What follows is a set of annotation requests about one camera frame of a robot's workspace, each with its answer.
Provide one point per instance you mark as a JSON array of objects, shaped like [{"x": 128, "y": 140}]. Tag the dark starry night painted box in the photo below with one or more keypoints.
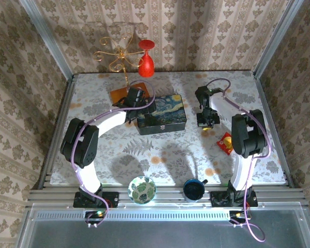
[{"x": 168, "y": 113}]

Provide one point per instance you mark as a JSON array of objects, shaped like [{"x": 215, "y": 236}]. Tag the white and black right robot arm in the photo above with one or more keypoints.
[{"x": 244, "y": 170}]

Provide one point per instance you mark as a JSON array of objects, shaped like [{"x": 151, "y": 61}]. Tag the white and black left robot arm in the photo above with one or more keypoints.
[{"x": 111, "y": 121}]

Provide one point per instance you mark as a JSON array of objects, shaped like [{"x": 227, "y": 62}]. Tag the red snack packet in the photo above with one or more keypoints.
[{"x": 223, "y": 143}]

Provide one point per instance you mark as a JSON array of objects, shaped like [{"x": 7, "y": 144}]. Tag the red wine glass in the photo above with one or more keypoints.
[{"x": 146, "y": 67}]

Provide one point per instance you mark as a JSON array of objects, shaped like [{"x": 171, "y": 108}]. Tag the floral patterned tablecloth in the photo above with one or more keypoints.
[{"x": 170, "y": 160}]

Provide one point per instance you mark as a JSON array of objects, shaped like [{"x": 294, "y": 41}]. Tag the dark blue mug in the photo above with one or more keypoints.
[{"x": 193, "y": 189}]

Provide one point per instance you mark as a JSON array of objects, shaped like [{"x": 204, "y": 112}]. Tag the green leaf patterned bowl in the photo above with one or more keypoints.
[{"x": 142, "y": 191}]

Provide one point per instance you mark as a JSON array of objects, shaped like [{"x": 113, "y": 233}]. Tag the perforated metal strip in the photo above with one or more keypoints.
[{"x": 170, "y": 215}]

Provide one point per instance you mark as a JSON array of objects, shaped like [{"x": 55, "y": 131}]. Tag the small controller board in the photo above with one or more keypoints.
[
  {"x": 96, "y": 218},
  {"x": 239, "y": 218}
]

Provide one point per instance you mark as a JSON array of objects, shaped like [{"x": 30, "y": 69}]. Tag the grey metal shelf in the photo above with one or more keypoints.
[{"x": 157, "y": 235}]

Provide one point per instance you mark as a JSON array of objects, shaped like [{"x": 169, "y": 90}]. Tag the aluminium side rail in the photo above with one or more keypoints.
[
  {"x": 268, "y": 113},
  {"x": 58, "y": 129}
]

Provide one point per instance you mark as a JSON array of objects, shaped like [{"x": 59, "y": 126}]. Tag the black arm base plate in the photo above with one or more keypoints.
[
  {"x": 218, "y": 199},
  {"x": 111, "y": 200}
]

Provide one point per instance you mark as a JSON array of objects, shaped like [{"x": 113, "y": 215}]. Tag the aluminium front rail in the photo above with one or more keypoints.
[{"x": 170, "y": 199}]

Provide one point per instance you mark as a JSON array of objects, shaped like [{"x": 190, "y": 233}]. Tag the aluminium frame post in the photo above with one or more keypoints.
[
  {"x": 48, "y": 38},
  {"x": 276, "y": 38}
]

